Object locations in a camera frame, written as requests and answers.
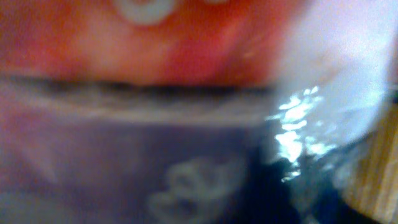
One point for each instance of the Kleenex tissue multipack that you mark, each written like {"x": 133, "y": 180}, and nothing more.
{"x": 188, "y": 111}

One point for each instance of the spaghetti packet orange ends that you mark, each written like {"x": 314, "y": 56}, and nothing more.
{"x": 373, "y": 189}

